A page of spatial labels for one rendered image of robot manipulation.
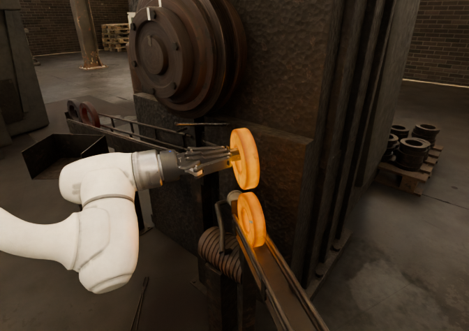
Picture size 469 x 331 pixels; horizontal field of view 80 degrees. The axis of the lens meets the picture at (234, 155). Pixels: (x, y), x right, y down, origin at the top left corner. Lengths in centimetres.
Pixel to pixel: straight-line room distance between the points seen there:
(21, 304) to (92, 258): 126
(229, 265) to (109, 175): 53
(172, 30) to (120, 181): 48
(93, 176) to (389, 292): 148
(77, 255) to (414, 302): 152
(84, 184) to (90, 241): 13
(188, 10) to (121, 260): 70
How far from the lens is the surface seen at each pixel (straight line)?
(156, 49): 97
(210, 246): 103
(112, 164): 66
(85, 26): 805
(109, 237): 58
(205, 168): 64
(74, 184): 67
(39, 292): 183
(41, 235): 59
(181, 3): 96
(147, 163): 65
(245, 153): 64
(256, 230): 77
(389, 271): 183
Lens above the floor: 124
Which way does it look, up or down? 27 degrees down
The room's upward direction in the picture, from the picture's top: straight up
